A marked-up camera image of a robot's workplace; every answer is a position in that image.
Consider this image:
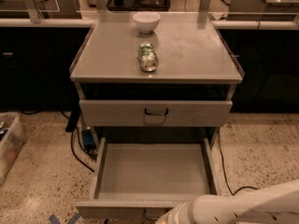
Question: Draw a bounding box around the white horizontal rail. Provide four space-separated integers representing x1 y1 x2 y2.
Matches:
0 19 299 31

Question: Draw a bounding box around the blue power adapter box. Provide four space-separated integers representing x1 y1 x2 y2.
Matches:
81 130 96 151

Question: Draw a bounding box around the clear plastic storage bin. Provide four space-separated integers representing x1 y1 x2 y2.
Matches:
0 112 26 185

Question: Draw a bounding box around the green soda can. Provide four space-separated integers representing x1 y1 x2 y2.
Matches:
137 42 159 72

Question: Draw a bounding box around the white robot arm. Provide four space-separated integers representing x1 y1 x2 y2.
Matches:
155 180 299 224

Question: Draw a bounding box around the white ceramic bowl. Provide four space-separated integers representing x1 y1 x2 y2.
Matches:
133 12 161 34

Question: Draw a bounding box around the grey drawer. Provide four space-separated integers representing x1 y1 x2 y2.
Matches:
76 138 221 219
79 100 233 127

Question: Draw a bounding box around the grey top drawer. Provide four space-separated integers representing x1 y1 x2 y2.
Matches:
79 100 233 127

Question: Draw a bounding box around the grey metal cabinet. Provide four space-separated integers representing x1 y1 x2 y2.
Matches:
71 12 244 142

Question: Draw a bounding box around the black floor cable right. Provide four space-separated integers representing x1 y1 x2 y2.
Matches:
216 131 260 196

